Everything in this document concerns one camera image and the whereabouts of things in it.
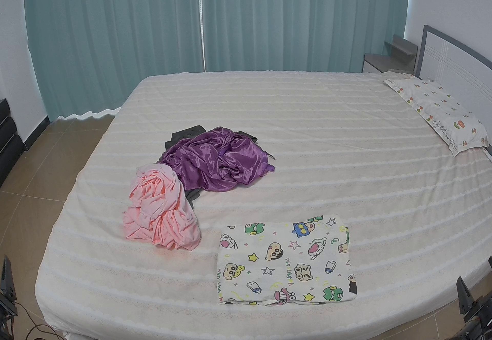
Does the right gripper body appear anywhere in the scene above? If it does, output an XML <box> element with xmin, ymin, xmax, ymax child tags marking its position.
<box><xmin>464</xmin><ymin>290</ymin><xmax>492</xmax><ymax>328</ymax></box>

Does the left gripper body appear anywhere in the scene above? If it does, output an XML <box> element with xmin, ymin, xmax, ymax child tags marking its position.
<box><xmin>0</xmin><ymin>292</ymin><xmax>18</xmax><ymax>318</ymax></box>

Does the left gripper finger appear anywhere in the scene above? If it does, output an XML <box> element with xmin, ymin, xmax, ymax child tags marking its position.
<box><xmin>0</xmin><ymin>255</ymin><xmax>17</xmax><ymax>300</ymax></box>

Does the white printed pyjama garment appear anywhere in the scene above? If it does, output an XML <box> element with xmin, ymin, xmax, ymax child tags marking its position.
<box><xmin>216</xmin><ymin>214</ymin><xmax>359</xmax><ymax>307</ymax></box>

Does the bed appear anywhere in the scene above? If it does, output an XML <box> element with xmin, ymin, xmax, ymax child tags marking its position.
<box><xmin>35</xmin><ymin>25</ymin><xmax>492</xmax><ymax>340</ymax></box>

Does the black chest of drawers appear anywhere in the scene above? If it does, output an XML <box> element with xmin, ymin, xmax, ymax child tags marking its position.
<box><xmin>0</xmin><ymin>98</ymin><xmax>26</xmax><ymax>186</ymax></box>

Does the white printed pillow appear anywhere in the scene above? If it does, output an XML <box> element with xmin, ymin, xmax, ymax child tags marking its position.
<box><xmin>383</xmin><ymin>77</ymin><xmax>490</xmax><ymax>158</ymax></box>

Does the pink garment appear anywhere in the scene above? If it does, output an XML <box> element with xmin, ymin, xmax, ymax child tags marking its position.
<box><xmin>122</xmin><ymin>163</ymin><xmax>203</xmax><ymax>251</ymax></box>

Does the dark grey garment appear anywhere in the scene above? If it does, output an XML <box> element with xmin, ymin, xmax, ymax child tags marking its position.
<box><xmin>164</xmin><ymin>124</ymin><xmax>259</xmax><ymax>211</ymax></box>

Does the grey bedside table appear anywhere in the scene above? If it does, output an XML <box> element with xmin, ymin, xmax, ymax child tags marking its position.
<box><xmin>363</xmin><ymin>34</ymin><xmax>419</xmax><ymax>76</ymax></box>

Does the purple satin garment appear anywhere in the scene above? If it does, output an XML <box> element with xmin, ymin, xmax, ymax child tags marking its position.
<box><xmin>159</xmin><ymin>126</ymin><xmax>277</xmax><ymax>193</ymax></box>

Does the blue-green curtain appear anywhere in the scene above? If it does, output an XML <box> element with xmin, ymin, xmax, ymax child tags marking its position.
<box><xmin>24</xmin><ymin>0</ymin><xmax>205</xmax><ymax>121</ymax></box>
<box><xmin>200</xmin><ymin>0</ymin><xmax>410</xmax><ymax>73</ymax></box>

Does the black cable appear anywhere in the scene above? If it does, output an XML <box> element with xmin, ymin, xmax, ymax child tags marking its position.
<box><xmin>15</xmin><ymin>301</ymin><xmax>59</xmax><ymax>340</ymax></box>

